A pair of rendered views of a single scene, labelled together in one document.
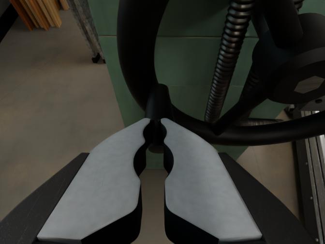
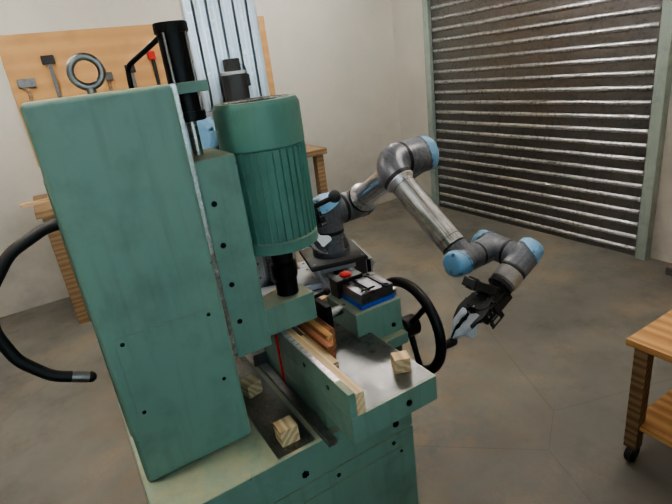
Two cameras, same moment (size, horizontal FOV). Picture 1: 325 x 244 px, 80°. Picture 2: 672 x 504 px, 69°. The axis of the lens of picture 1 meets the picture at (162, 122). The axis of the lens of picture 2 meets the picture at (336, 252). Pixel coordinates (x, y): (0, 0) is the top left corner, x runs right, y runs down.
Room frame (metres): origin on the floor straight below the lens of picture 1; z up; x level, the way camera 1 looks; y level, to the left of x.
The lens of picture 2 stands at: (0.83, 0.87, 1.52)
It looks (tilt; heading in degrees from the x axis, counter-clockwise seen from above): 21 degrees down; 243
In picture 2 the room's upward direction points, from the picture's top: 7 degrees counter-clockwise
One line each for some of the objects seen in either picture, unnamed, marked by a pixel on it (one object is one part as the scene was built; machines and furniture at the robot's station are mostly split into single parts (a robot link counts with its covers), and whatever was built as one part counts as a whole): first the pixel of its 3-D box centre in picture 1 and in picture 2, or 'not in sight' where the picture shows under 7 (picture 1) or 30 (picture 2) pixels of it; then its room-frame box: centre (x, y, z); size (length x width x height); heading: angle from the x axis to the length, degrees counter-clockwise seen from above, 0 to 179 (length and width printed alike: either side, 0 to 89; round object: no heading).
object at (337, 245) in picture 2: not in sight; (330, 240); (0.02, -0.75, 0.87); 0.15 x 0.15 x 0.10
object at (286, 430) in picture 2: not in sight; (286, 431); (0.59, 0.07, 0.82); 0.04 x 0.04 x 0.04; 0
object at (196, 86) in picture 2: not in sight; (177, 73); (0.61, -0.10, 1.54); 0.08 x 0.08 x 0.17; 2
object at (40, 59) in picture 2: not in sight; (159, 86); (0.01, -3.42, 1.50); 2.00 x 0.04 x 0.90; 2
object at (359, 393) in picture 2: not in sight; (290, 339); (0.49, -0.09, 0.92); 0.60 x 0.02 x 0.05; 92
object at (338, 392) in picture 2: not in sight; (283, 341); (0.51, -0.09, 0.93); 0.60 x 0.02 x 0.06; 92
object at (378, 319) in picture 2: not in sight; (364, 312); (0.28, -0.09, 0.91); 0.15 x 0.14 x 0.09; 92
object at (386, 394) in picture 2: not in sight; (338, 339); (0.36, -0.09, 0.87); 0.61 x 0.30 x 0.06; 92
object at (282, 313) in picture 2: not in sight; (283, 312); (0.49, -0.10, 0.99); 0.14 x 0.07 x 0.09; 2
